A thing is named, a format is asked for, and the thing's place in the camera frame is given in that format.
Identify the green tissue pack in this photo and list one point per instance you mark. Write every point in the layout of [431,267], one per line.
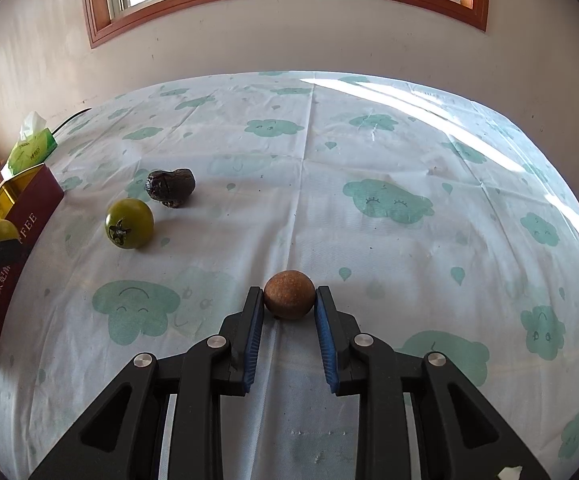
[34,152]

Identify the wrinkled dark passion fruit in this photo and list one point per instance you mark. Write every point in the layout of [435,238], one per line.
[171,187]

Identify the small green tomato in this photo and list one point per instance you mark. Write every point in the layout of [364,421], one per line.
[129,224]

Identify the cloud-printed white tablecloth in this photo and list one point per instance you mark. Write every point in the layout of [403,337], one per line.
[369,260]

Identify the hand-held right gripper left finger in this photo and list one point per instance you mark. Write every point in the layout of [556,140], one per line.
[253,342]

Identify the large green tomato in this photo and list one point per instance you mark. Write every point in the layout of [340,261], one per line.
[1,230]

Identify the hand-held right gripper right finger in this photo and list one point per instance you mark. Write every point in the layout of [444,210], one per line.
[325,342]

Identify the round brown longan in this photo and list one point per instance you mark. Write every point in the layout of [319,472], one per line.
[289,294]

